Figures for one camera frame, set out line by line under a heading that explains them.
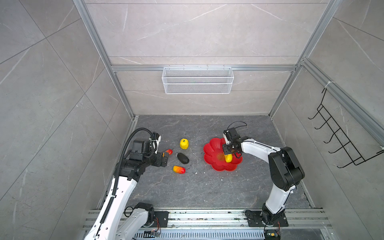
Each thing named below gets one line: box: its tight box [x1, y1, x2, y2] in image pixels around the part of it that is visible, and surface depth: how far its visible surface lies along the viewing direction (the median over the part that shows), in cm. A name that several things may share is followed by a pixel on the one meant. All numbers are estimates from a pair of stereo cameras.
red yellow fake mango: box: [172, 165, 186, 174], surface depth 90 cm
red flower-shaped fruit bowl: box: [203, 137, 243, 171], surface depth 99 cm
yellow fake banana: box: [224, 154, 233, 163], surface depth 94 cm
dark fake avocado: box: [177, 152, 190, 165], surface depth 94 cm
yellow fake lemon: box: [179, 138, 189, 150], surface depth 100 cm
